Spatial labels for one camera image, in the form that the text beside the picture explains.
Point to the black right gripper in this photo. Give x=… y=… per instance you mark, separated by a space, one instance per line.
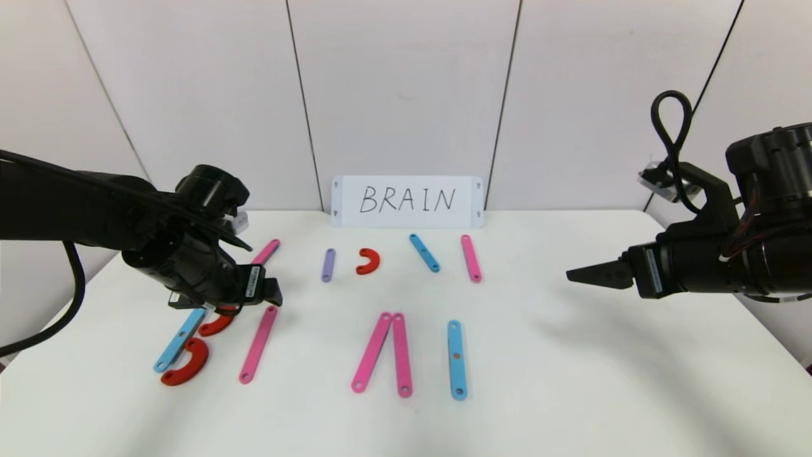
x=651 y=271

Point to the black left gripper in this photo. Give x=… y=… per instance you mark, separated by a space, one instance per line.
x=254 y=283

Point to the short pink bar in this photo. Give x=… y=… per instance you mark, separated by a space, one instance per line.
x=268 y=251
x=471 y=258

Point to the long pink bar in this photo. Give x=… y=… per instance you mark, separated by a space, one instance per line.
x=401 y=355
x=259 y=346
x=372 y=352

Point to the small red C piece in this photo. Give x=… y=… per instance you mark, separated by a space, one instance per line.
x=373 y=261

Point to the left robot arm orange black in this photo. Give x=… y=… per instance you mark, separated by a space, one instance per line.
x=95 y=216

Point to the white BRAIN sign board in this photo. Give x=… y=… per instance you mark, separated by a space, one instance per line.
x=469 y=203

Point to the large red C piece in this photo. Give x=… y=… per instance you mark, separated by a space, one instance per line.
x=193 y=368
x=216 y=325

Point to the short purple bar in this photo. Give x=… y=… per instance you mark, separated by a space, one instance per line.
x=328 y=265

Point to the short blue bar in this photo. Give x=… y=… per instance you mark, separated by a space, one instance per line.
x=424 y=252

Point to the long blue bar orange underside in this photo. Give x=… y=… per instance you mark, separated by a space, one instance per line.
x=457 y=368

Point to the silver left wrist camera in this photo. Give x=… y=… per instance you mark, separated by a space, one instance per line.
x=238 y=222

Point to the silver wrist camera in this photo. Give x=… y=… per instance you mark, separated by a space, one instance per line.
x=660 y=181
x=238 y=222

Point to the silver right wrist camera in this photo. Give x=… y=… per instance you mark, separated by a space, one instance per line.
x=660 y=181

